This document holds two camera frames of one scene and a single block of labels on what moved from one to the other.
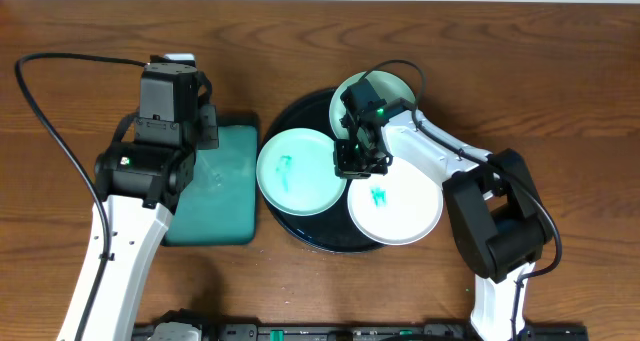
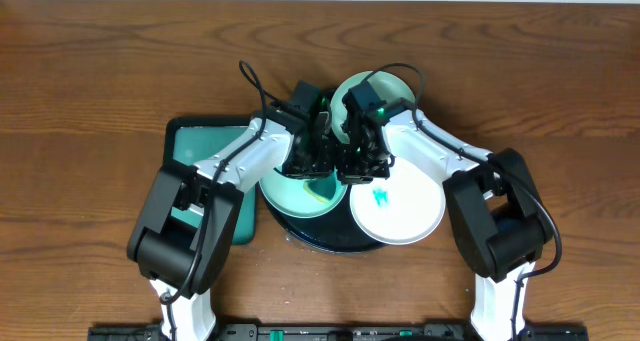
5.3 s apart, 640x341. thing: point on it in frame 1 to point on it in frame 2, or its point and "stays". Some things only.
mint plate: x=296 y=173 stays
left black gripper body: x=208 y=126 to x=307 y=166
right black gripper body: x=353 y=160 stays
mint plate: x=392 y=87 stays
